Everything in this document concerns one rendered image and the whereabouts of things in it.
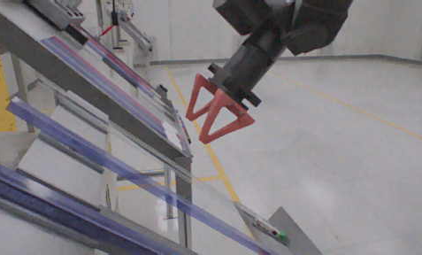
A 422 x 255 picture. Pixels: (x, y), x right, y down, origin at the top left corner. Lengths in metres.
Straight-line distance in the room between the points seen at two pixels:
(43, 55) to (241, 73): 0.54
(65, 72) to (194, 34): 6.81
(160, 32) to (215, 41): 1.35
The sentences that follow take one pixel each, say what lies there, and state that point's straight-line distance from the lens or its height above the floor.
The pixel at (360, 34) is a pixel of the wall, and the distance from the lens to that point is 9.54.
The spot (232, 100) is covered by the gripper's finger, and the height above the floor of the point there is 1.03.
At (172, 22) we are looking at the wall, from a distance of 7.49.
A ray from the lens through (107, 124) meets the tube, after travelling 0.44.
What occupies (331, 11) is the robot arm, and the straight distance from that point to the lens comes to 0.40.
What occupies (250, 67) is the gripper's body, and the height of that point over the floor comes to 1.07.
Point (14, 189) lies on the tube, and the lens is 0.23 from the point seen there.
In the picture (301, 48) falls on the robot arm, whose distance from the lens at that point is 0.42.
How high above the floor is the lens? 1.14
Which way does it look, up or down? 21 degrees down
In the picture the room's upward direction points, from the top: straight up
